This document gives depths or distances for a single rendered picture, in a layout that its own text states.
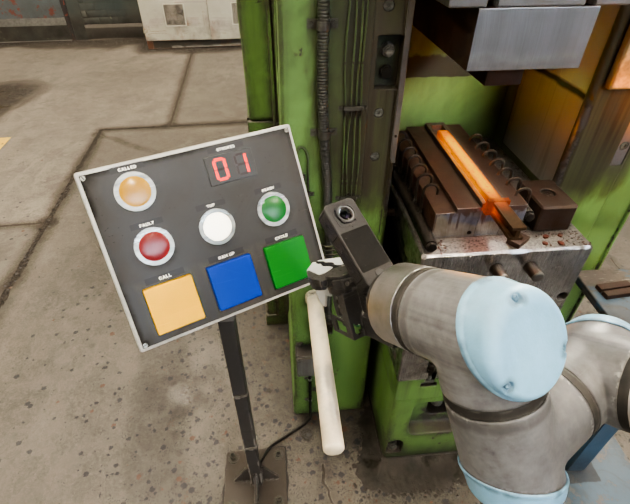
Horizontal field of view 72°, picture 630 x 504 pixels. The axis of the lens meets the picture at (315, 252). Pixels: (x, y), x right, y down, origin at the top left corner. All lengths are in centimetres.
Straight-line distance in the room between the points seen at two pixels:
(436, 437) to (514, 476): 117
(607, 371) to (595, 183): 84
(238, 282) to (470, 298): 44
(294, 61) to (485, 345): 69
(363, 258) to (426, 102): 92
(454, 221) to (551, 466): 62
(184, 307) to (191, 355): 125
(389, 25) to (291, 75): 20
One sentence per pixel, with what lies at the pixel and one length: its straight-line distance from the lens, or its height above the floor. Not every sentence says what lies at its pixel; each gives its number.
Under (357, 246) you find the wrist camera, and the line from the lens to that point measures 51.
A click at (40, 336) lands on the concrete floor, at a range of 229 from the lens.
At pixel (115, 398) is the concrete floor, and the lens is 193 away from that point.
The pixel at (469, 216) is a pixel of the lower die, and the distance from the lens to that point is 99.
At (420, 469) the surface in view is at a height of 0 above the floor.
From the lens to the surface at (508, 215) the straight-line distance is 94.
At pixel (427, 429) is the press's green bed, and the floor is 15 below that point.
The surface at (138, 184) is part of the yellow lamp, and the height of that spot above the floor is 117.
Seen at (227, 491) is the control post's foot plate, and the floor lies 1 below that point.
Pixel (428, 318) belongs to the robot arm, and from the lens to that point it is 39.
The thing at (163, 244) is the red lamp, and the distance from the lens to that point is 70.
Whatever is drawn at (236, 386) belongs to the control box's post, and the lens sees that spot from 114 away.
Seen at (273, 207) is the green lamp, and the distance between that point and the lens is 74.
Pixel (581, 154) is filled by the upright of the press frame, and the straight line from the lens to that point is 122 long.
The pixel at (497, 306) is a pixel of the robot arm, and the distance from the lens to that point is 36.
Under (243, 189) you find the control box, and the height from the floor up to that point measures 113.
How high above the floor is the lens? 150
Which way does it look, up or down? 39 degrees down
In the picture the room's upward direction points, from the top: straight up
